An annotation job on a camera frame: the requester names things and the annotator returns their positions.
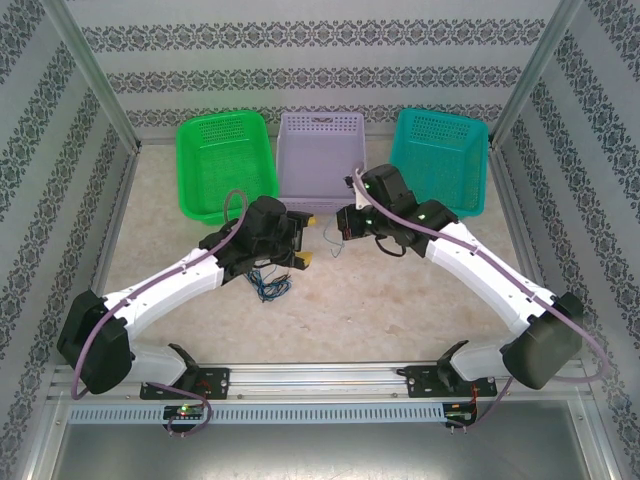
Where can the lilac plastic basket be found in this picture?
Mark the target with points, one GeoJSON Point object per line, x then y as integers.
{"type": "Point", "coordinates": [315, 165]}

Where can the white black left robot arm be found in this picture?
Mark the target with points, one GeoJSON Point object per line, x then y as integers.
{"type": "Point", "coordinates": [165, 290]}

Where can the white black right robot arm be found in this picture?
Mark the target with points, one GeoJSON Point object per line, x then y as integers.
{"type": "Point", "coordinates": [480, 270]}

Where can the teal plastic basket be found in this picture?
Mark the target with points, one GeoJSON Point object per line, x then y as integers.
{"type": "Point", "coordinates": [450, 160]}

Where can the green plastic basket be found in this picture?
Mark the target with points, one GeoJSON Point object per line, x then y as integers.
{"type": "Point", "coordinates": [220, 160]}

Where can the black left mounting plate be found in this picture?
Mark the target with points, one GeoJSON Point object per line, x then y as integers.
{"type": "Point", "coordinates": [215, 382]}

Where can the black mounting plate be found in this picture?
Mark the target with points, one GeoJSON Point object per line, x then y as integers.
{"type": "Point", "coordinates": [420, 382]}
{"type": "Point", "coordinates": [215, 382]}

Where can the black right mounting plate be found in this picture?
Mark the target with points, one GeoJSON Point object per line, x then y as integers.
{"type": "Point", "coordinates": [420, 382]}

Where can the left circuit board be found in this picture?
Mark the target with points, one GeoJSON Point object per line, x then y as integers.
{"type": "Point", "coordinates": [185, 411]}

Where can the circuit board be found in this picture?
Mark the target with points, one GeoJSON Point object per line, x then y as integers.
{"type": "Point", "coordinates": [185, 411]}
{"type": "Point", "coordinates": [460, 414]}

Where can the grey metal shelf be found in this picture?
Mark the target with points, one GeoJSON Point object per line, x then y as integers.
{"type": "Point", "coordinates": [320, 455]}

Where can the right circuit board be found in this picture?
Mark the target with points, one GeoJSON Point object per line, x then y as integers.
{"type": "Point", "coordinates": [460, 414]}

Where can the aluminium side rail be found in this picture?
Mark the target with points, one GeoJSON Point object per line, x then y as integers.
{"type": "Point", "coordinates": [117, 215]}
{"type": "Point", "coordinates": [510, 210]}

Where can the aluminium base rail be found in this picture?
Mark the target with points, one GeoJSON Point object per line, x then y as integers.
{"type": "Point", "coordinates": [320, 380]}

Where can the aluminium frame post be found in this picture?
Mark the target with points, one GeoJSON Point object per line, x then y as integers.
{"type": "Point", "coordinates": [90, 70]}
{"type": "Point", "coordinates": [535, 70]}

